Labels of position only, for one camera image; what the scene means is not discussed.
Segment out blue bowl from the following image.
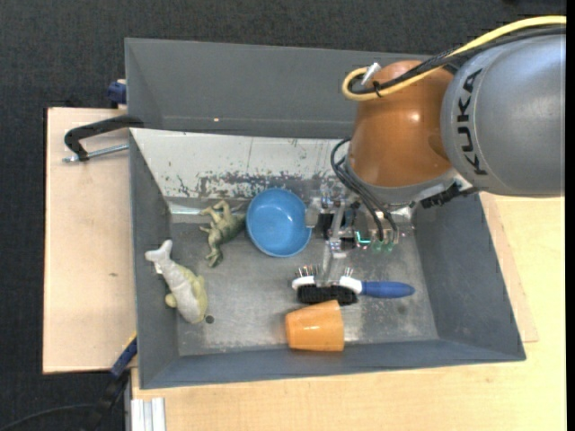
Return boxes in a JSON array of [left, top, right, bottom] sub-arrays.
[[244, 188, 314, 259]]

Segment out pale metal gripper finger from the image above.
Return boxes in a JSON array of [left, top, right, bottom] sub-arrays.
[[330, 239, 348, 286], [320, 239, 340, 286]]

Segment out green toy dinosaur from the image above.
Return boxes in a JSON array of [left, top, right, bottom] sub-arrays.
[[199, 199, 248, 268]]

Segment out orange cup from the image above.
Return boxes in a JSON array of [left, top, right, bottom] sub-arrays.
[[284, 299, 346, 353]]

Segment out grey metal bin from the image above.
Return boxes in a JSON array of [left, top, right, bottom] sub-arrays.
[[123, 37, 527, 391]]

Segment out blue-handled white brush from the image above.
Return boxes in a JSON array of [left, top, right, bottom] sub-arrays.
[[290, 263, 416, 306]]

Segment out white and yellow toy whale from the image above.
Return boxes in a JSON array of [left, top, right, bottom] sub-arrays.
[[144, 239, 209, 325]]

